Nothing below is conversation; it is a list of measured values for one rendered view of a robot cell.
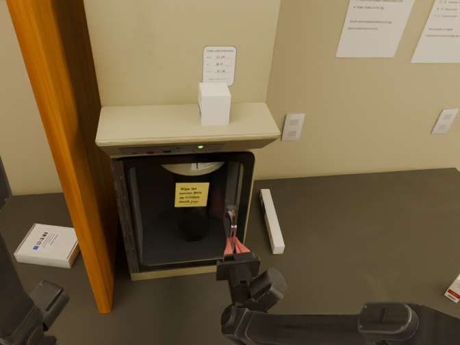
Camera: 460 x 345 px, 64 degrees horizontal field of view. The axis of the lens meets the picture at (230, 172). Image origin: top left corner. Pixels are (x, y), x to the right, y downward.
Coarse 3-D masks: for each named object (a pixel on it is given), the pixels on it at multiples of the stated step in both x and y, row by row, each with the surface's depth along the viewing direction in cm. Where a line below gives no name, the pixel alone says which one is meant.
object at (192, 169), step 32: (128, 160) 76; (160, 160) 78; (192, 160) 79; (224, 160) 81; (128, 192) 82; (160, 192) 84; (224, 192) 87; (160, 224) 90; (192, 224) 92; (224, 224) 94; (160, 256) 98; (192, 256) 101
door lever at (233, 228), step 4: (228, 212) 91; (232, 212) 92; (228, 216) 92; (232, 216) 91; (232, 220) 90; (232, 224) 89; (232, 228) 88; (236, 228) 89; (232, 232) 89; (232, 236) 90; (232, 240) 91; (232, 244) 92; (232, 248) 93
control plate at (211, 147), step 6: (198, 144) 67; (204, 144) 67; (210, 144) 68; (216, 144) 68; (222, 144) 69; (120, 150) 66; (126, 150) 67; (132, 150) 67; (138, 150) 68; (144, 150) 68; (150, 150) 69; (156, 150) 69; (162, 150) 70; (168, 150) 71; (174, 150) 71; (180, 150) 72; (186, 150) 72; (198, 150) 73; (204, 150) 74; (210, 150) 75; (216, 150) 75
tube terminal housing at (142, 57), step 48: (96, 0) 57; (144, 0) 58; (192, 0) 60; (240, 0) 61; (96, 48) 62; (144, 48) 63; (192, 48) 65; (240, 48) 66; (144, 96) 69; (192, 96) 71; (240, 96) 72
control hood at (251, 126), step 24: (120, 120) 65; (144, 120) 66; (168, 120) 66; (192, 120) 67; (240, 120) 68; (264, 120) 69; (120, 144) 62; (144, 144) 63; (168, 144) 65; (192, 144) 67; (240, 144) 71; (264, 144) 73
